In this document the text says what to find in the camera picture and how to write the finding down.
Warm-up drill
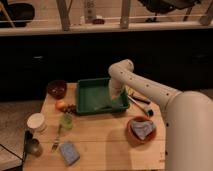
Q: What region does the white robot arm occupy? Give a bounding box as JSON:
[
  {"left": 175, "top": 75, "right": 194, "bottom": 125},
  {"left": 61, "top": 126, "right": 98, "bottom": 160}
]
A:
[{"left": 108, "top": 59, "right": 213, "bottom": 171}]

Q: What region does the green plastic tray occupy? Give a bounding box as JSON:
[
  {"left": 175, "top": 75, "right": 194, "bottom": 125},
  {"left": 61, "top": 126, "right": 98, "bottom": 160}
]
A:
[{"left": 76, "top": 78, "right": 129, "bottom": 115}]

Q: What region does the black marker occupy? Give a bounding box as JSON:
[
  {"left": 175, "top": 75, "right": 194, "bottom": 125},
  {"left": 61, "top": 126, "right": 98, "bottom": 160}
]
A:
[{"left": 132, "top": 96, "right": 151, "bottom": 104}]

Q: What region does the orange clay plate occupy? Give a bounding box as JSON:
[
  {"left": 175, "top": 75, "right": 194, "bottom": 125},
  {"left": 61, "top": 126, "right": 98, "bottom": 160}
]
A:
[{"left": 126, "top": 116, "right": 157, "bottom": 146}]

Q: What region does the grey blue cloth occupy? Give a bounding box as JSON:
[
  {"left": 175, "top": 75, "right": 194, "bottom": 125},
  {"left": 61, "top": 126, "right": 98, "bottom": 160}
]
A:
[{"left": 130, "top": 121, "right": 156, "bottom": 140}]

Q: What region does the dark grape bunch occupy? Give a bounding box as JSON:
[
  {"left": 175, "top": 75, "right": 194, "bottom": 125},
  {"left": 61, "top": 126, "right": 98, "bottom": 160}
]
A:
[{"left": 65, "top": 105, "right": 76, "bottom": 113}]

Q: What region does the small green cup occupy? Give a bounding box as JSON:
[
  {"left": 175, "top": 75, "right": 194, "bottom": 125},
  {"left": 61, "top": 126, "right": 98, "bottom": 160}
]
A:
[{"left": 60, "top": 114, "right": 72, "bottom": 130}]

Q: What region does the orange fruit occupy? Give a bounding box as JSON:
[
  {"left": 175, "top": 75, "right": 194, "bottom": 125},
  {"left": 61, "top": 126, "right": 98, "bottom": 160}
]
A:
[{"left": 55, "top": 100, "right": 66, "bottom": 111}]

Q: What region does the dark red bowl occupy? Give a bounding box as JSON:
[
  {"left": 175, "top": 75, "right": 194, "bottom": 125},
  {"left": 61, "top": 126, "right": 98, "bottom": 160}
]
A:
[{"left": 46, "top": 80, "right": 67, "bottom": 99}]

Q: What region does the blue sponge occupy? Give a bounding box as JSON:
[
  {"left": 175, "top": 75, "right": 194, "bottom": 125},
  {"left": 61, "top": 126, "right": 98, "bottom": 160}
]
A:
[{"left": 59, "top": 141, "right": 80, "bottom": 166}]

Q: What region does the metal fork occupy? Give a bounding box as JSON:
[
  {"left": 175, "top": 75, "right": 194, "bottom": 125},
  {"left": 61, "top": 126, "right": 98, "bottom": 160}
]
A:
[{"left": 51, "top": 124, "right": 62, "bottom": 152}]

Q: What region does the white cup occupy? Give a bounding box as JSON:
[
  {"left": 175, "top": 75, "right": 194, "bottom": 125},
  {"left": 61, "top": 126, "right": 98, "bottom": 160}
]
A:
[{"left": 27, "top": 113, "right": 46, "bottom": 132}]

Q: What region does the dark metal cup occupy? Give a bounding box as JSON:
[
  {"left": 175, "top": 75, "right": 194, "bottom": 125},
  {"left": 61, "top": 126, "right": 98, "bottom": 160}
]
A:
[{"left": 26, "top": 139, "right": 43, "bottom": 157}]

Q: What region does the black office chair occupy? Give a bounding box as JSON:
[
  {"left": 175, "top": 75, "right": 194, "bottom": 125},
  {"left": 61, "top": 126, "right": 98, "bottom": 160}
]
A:
[{"left": 138, "top": 0, "right": 202, "bottom": 23}]

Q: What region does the black chair left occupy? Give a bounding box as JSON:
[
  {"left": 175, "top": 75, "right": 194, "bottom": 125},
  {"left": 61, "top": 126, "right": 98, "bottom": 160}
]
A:
[{"left": 0, "top": 1, "right": 35, "bottom": 28}]

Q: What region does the wooden post right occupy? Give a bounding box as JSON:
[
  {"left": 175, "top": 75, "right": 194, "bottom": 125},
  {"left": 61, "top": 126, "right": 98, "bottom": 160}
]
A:
[{"left": 120, "top": 0, "right": 131, "bottom": 29}]

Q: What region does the wooden table leg post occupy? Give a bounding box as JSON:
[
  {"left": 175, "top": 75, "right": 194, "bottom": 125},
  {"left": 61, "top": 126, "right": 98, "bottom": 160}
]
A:
[{"left": 56, "top": 0, "right": 70, "bottom": 31}]

